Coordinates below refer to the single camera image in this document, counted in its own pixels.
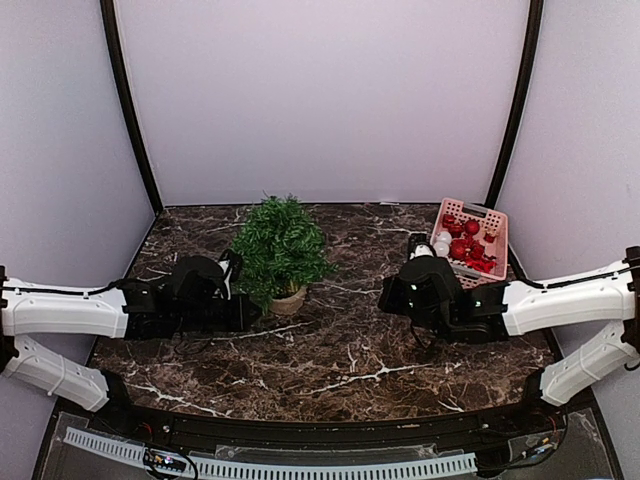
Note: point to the black frame pole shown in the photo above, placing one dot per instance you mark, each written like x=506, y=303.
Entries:
x=121, y=80
x=523, y=78

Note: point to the pink plastic basket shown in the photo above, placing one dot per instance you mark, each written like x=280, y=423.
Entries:
x=489, y=218

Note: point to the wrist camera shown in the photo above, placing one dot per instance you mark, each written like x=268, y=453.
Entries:
x=418, y=245
x=231, y=264

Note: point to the small green christmas tree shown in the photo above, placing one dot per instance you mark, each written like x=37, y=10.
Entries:
x=283, y=250

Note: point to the right black frame pole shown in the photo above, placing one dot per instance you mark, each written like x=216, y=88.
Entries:
x=523, y=78

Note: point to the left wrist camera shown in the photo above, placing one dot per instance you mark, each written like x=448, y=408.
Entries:
x=231, y=264

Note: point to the left black frame pole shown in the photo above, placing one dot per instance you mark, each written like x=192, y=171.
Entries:
x=121, y=80

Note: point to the white ball ornament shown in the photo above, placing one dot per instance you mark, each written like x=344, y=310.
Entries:
x=442, y=244

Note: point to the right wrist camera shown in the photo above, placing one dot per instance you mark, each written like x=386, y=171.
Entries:
x=418, y=245

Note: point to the red ball ornament cluster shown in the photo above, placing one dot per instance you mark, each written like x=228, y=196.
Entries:
x=472, y=251

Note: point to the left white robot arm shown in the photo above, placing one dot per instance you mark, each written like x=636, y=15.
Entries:
x=28, y=308

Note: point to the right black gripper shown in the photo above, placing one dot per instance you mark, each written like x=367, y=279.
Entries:
x=389, y=302

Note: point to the white perforated cable duct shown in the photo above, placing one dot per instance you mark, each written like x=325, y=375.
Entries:
x=165, y=464

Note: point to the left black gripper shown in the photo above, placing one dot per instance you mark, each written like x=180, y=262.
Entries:
x=240, y=322

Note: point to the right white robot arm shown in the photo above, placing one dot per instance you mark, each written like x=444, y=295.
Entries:
x=609, y=294

